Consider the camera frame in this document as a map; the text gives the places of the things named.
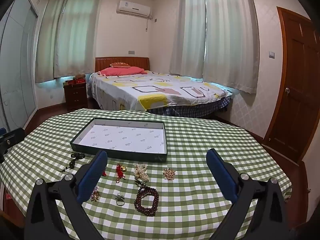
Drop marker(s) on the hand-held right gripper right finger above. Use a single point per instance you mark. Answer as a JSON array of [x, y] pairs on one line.
[[222, 180]]

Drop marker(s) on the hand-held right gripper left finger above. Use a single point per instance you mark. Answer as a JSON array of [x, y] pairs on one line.
[[92, 177]]

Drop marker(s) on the red knot charm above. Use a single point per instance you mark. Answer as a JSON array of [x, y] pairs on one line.
[[105, 173], [120, 172]]

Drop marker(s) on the black hair clip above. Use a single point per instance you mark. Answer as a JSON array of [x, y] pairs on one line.
[[73, 164]]

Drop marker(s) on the green cardboard tray box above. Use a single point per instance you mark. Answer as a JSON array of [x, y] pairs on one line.
[[120, 135]]

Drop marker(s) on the gold flower brooch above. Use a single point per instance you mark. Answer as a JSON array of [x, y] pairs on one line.
[[169, 174]]

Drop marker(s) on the green checkered tablecloth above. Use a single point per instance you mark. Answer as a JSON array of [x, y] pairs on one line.
[[190, 192]]

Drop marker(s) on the glass sliding wardrobe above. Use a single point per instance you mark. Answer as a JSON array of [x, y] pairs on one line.
[[15, 67]]

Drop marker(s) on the dark wooden nightstand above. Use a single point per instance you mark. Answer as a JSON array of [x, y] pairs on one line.
[[75, 97]]

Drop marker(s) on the yellow-green box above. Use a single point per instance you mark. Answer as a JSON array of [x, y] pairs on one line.
[[67, 82]]

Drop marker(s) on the red box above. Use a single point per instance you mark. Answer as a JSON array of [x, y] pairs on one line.
[[79, 81]]

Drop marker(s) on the brown plush toy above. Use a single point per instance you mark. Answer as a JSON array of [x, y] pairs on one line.
[[80, 77]]

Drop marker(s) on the white curtain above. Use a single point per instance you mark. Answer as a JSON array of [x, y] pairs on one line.
[[46, 42], [230, 37], [80, 35], [187, 30]]

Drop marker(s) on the bed with patterned sheet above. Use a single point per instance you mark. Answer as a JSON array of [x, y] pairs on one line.
[[155, 87]]

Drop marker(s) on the pink pillow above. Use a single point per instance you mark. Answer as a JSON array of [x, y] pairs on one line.
[[120, 71]]

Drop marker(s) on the small red cushion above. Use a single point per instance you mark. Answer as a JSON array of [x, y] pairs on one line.
[[120, 64]]

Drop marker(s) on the brown wooden door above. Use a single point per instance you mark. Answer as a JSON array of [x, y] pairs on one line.
[[295, 85]]

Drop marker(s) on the white air conditioner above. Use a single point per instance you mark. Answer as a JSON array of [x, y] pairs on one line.
[[133, 8]]

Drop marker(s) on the wall light switch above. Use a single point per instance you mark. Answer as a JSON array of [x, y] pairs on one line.
[[272, 54]]

